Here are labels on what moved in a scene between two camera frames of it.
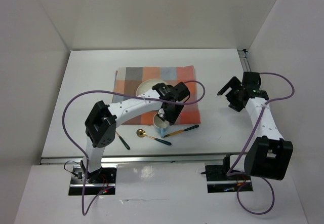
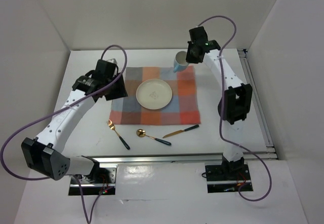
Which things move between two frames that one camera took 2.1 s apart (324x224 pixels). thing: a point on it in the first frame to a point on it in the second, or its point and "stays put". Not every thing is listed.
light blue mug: x=161 y=125 to x=180 y=62
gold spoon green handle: x=142 y=133 stays put
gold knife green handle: x=191 y=128 stays put
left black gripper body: x=171 y=114 to x=116 y=90
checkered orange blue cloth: x=127 y=80 stays put
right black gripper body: x=233 y=96 to x=190 y=58
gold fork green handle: x=123 y=141 stays put
